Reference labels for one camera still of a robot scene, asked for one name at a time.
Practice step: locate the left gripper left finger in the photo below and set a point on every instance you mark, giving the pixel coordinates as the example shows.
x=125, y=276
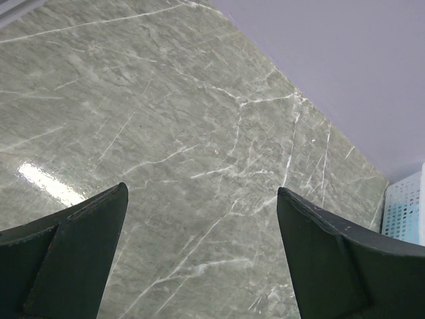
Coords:
x=58, y=265

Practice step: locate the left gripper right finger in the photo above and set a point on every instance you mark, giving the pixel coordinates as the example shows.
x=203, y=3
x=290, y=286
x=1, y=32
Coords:
x=340, y=269

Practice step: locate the white plastic basket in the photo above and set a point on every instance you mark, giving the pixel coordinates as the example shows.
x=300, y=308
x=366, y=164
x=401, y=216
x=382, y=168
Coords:
x=403, y=216

